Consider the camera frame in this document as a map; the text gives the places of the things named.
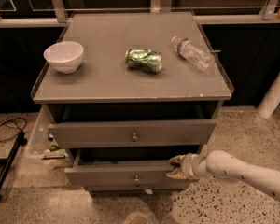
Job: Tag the grey drawer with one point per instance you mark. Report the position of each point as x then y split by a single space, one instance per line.
109 173
133 133
137 187

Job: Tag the grey drawer cabinet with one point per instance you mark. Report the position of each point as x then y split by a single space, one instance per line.
105 89

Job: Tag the grey bottom drawer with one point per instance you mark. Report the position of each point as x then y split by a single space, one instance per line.
137 187

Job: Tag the metal railing frame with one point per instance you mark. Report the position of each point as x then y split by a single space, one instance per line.
57 13

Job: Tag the grey top drawer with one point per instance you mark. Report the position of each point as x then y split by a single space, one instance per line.
133 133

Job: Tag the white cylindrical post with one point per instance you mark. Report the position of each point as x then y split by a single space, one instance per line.
271 100

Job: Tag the white ceramic bowl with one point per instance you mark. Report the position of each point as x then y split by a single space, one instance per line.
65 57

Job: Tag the clear plastic bin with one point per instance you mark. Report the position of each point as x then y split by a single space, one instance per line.
41 143

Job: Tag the crushed green soda can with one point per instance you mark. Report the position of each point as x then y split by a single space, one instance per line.
144 59

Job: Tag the clear plastic water bottle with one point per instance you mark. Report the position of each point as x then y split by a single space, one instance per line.
193 53

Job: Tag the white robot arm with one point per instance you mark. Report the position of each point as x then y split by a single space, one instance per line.
222 166

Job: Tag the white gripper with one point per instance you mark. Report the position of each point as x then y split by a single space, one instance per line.
187 166

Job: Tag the black metal floor bar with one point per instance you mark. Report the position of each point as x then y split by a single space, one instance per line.
6 163

